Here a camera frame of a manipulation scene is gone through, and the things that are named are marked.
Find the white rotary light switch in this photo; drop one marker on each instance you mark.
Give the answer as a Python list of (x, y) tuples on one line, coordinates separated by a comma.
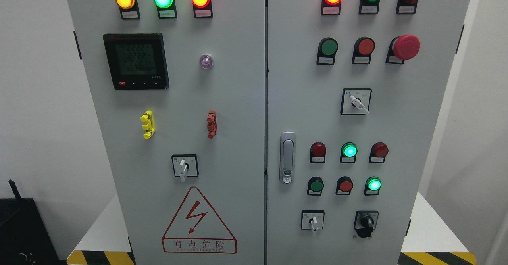
[(185, 166)]

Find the yellow indicator light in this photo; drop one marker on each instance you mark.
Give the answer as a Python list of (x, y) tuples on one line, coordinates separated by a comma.
[(128, 9)]

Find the red terminal connector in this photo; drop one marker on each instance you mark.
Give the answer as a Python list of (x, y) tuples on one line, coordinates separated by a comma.
[(212, 124)]

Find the dark red indicator left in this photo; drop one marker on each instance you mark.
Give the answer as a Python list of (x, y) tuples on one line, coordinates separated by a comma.
[(317, 152)]

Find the dark red indicator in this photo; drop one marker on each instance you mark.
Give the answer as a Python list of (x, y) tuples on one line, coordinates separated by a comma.
[(378, 153), (317, 152)]

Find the clear round lamp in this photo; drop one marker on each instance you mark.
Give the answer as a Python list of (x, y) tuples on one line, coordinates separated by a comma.
[(206, 61)]

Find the green push button lower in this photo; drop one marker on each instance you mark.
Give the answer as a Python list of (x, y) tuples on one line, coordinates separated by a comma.
[(315, 186)]

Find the left grey cabinet door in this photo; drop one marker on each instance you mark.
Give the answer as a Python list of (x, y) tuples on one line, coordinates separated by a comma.
[(231, 165)]

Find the grey cabinet door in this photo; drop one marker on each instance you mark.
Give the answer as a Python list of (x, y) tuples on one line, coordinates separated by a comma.
[(231, 165), (305, 98)]

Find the lit green indicator middle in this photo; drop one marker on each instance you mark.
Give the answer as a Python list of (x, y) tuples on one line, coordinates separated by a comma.
[(348, 153)]

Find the white rotary selector upper right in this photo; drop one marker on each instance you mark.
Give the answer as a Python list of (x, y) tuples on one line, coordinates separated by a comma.
[(356, 101)]

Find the white rotary selector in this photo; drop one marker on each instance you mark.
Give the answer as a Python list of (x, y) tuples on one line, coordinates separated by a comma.
[(312, 220), (356, 101)]

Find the yellow terminal connector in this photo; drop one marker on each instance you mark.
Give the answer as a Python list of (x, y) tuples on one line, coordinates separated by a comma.
[(147, 120)]

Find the green push button second row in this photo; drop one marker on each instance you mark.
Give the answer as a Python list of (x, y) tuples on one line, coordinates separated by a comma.
[(326, 51)]

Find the red push button lower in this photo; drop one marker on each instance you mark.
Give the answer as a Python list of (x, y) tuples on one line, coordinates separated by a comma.
[(344, 186)]

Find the white rotary selector lower right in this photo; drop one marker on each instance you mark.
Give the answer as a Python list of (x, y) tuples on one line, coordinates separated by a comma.
[(312, 220)]

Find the right grey cabinet door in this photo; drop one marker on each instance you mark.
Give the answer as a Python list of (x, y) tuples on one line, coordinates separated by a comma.
[(305, 98)]

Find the red electric hazard sticker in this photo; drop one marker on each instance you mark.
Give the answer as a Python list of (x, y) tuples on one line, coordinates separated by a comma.
[(196, 227)]

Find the dark red indicator right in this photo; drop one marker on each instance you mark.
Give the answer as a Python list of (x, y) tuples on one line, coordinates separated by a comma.
[(378, 153)]

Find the black digital power meter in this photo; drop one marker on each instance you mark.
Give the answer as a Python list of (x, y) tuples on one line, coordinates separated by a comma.
[(137, 61)]

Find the red push button second row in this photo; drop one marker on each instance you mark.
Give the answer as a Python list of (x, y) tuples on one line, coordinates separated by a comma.
[(363, 48)]

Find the lit green button lower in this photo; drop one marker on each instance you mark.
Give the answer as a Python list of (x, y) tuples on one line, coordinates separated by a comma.
[(372, 186)]

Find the red indicator light top left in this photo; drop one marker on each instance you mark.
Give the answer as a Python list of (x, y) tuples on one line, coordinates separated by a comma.
[(202, 9)]

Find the lit red indicator right door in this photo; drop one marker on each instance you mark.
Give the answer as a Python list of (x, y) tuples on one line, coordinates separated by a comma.
[(330, 7)]

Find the green indicator light top left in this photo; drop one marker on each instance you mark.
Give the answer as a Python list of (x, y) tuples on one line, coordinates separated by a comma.
[(166, 9)]

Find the red emergency stop button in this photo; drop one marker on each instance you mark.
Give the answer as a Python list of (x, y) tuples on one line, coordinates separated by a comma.
[(403, 48)]

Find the white platform with hazard stripes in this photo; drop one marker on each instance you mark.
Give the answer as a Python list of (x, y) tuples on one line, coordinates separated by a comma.
[(429, 240)]

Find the black box with antenna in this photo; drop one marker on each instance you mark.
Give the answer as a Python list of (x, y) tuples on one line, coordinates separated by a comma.
[(23, 236)]

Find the silver door lock handle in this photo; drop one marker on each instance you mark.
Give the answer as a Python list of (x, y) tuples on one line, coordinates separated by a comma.
[(286, 168)]

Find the black key selector switch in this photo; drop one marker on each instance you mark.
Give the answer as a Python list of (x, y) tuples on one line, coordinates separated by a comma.
[(365, 222)]

